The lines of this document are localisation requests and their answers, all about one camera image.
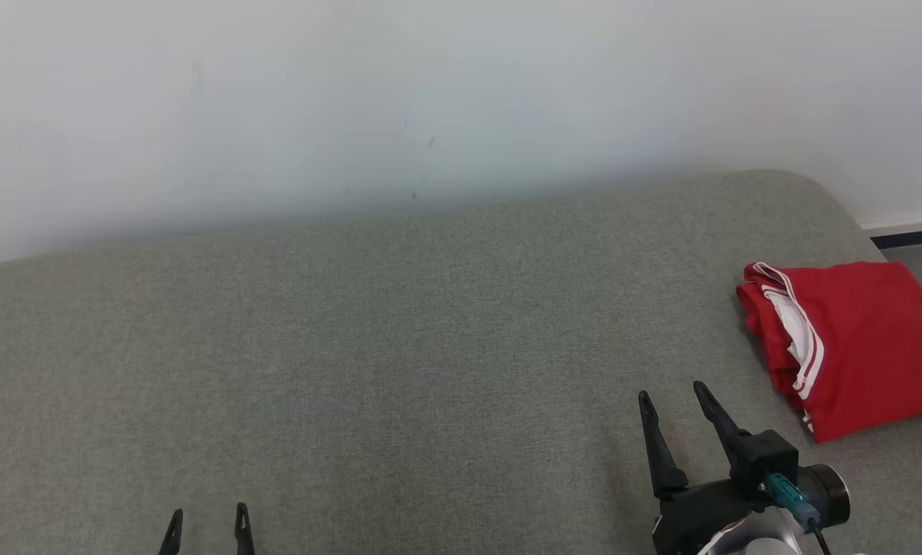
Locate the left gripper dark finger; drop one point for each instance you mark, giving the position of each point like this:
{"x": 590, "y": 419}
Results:
{"x": 173, "y": 536}
{"x": 243, "y": 532}

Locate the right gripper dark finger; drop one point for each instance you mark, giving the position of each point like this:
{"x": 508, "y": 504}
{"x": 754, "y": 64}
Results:
{"x": 660, "y": 459}
{"x": 717, "y": 420}

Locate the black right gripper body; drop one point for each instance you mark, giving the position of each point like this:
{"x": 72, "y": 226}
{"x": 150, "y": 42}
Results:
{"x": 692, "y": 516}

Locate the red white-trimmed garment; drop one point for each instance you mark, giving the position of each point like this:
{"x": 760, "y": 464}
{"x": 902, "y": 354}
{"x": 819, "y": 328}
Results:
{"x": 869, "y": 347}

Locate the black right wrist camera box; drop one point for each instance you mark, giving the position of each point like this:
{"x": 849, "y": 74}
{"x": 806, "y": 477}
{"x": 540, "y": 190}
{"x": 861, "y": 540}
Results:
{"x": 765, "y": 459}

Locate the black white wall baseboard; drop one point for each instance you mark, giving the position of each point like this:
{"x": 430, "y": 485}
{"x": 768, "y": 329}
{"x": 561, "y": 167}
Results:
{"x": 912, "y": 236}

